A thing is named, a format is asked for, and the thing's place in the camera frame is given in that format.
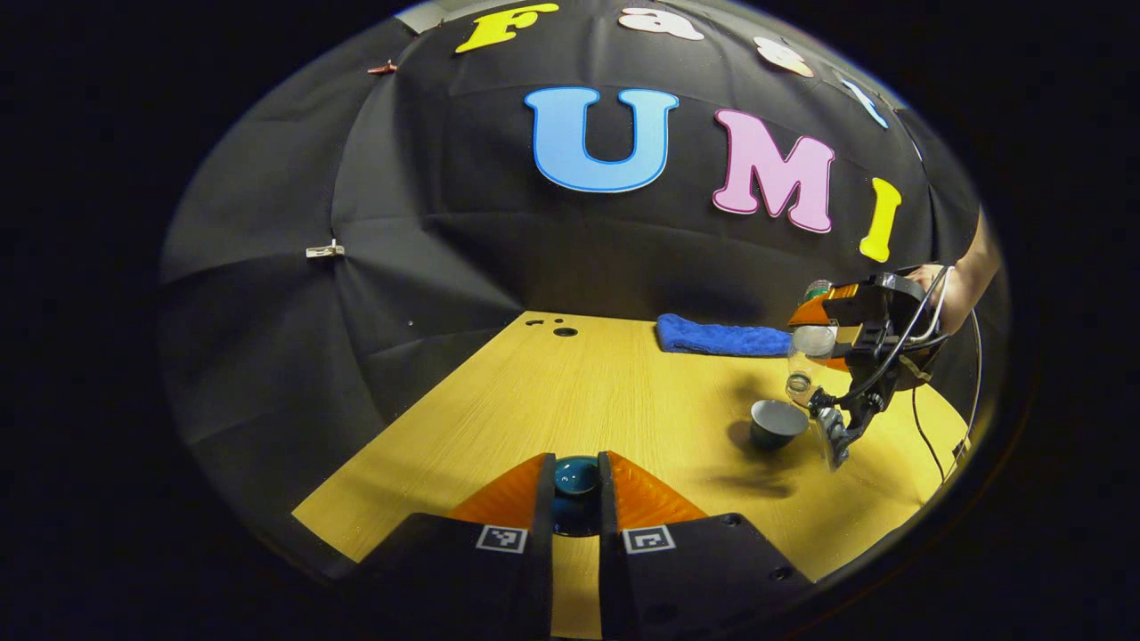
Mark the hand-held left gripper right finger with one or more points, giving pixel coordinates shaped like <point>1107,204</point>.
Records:
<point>613,552</point>

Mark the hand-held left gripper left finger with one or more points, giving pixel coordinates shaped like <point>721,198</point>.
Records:
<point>539,552</point>

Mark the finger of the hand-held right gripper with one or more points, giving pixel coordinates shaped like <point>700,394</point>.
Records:
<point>815,312</point>
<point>840,363</point>

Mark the clear plastic water bottle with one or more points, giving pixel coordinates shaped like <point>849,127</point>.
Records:
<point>810,345</point>

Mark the blue teacup lid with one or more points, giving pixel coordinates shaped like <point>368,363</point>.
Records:
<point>576,476</point>

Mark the blue teacup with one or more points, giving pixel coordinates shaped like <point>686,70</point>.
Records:
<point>777,425</point>

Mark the blue towel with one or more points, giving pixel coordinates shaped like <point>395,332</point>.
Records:
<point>721,338</point>

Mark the white cloth clip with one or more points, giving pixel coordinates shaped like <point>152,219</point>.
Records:
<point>324,250</point>

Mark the black backdrop cloth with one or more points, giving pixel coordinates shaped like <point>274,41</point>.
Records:
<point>356,223</point>

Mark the red cloth clip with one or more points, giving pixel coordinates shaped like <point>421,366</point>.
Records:
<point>383,68</point>

